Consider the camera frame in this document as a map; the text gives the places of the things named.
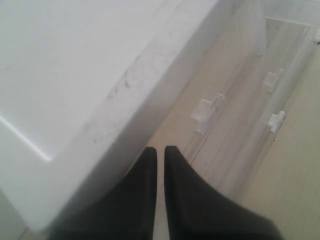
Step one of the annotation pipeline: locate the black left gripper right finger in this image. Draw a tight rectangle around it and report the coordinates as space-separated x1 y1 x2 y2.
164 146 282 240

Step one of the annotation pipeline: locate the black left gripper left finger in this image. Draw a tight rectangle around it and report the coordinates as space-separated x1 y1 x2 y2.
48 147 157 240

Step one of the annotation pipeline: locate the bottom wide drawer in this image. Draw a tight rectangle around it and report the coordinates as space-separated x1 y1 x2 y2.
218 28 317 198

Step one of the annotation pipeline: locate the wide drawer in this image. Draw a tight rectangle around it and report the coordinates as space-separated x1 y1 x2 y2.
218 28 317 198
192 21 316 188

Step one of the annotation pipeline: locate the middle wide drawer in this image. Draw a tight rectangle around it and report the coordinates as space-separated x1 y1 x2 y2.
192 21 316 188

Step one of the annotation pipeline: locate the white translucent drawer cabinet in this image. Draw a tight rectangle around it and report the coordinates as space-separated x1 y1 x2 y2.
0 0 320 232

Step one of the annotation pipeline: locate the top left small drawer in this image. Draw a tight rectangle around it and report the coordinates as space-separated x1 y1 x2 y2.
149 25 266 159

